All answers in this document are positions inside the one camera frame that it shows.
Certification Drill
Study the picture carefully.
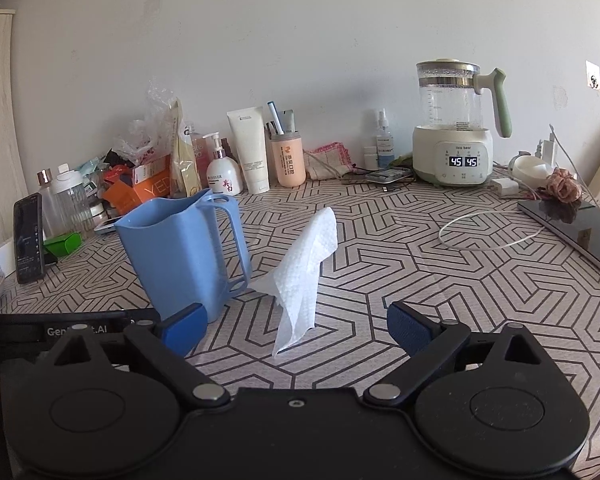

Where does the clear bottle rose-gold cap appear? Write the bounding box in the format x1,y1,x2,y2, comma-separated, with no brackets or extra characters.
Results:
36,170,61,233

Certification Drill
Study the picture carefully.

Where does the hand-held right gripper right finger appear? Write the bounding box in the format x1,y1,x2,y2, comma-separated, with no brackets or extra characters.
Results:
362,302,563,408

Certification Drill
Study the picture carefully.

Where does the green phone stand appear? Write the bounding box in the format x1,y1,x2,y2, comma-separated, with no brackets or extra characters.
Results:
42,232,83,257

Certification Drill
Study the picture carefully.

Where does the white paper towel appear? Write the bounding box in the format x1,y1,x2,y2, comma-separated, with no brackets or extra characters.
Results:
247,206,338,357

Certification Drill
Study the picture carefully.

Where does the white round device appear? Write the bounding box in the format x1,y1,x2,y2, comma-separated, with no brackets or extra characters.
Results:
509,154,551,186

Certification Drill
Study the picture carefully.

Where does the white charging cable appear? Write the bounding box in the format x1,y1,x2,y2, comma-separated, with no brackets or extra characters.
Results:
439,208,546,252

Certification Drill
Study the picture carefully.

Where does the geometric patterned tablecloth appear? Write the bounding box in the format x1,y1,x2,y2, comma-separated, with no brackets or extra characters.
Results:
0,170,600,480

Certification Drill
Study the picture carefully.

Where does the peach toothbrush cup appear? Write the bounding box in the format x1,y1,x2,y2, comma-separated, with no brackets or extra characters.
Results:
270,130,307,188

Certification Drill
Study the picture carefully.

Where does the orange cardboard box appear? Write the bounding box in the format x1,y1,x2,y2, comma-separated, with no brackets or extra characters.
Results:
104,155,173,213

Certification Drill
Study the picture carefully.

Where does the silver flat smartphone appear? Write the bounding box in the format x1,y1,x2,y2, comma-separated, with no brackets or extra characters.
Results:
365,167,415,185

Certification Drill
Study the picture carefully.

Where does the white pump lotion bottle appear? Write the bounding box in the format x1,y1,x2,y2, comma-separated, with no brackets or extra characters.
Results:
202,132,244,196

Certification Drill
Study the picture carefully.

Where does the black upright smartphone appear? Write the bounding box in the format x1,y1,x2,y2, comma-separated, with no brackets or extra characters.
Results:
14,192,45,285

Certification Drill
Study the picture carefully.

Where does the pink-edged white cloth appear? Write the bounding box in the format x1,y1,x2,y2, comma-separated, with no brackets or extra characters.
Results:
303,141,355,181

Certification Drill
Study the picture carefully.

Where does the beige snack pouch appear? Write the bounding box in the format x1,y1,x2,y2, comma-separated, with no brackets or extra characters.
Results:
170,97,203,198

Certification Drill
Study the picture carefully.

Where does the white charger adapter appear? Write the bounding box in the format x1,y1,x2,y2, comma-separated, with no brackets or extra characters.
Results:
490,177,521,197

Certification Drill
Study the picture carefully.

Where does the white and blue toothbrush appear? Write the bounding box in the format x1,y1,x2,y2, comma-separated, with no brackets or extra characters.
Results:
266,101,286,136

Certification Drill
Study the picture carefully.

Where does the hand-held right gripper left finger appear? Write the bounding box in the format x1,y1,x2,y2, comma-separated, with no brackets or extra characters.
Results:
37,302,232,408

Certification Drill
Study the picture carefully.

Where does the pink clear bottle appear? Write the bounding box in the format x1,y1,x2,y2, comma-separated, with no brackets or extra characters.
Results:
190,130,211,186

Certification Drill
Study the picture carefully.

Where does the clear plastic bag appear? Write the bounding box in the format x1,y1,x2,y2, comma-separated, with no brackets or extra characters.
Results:
111,79,181,166

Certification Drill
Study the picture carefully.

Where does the ribbed glass bottle white lid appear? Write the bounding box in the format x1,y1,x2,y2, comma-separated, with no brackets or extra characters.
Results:
50,170,97,241

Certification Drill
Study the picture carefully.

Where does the cream electric glass kettle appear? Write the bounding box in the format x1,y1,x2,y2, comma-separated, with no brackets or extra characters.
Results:
412,58,513,188

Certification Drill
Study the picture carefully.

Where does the white cream tube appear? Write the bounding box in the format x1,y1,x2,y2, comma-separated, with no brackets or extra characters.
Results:
226,106,271,195

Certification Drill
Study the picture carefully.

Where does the pink hair scrunchie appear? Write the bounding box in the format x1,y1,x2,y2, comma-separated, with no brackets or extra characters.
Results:
544,167,583,206

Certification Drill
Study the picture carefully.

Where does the clear spray bottle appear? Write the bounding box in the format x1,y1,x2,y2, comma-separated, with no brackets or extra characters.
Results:
375,108,396,168

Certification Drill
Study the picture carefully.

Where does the blue plastic pitcher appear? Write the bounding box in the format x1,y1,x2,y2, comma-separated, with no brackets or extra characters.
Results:
114,189,253,323

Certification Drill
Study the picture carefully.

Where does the white wall plug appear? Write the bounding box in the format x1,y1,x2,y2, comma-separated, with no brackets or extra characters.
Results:
532,122,561,166

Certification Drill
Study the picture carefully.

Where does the dark grey laptop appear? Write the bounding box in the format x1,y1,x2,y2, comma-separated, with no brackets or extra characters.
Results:
517,199,600,286

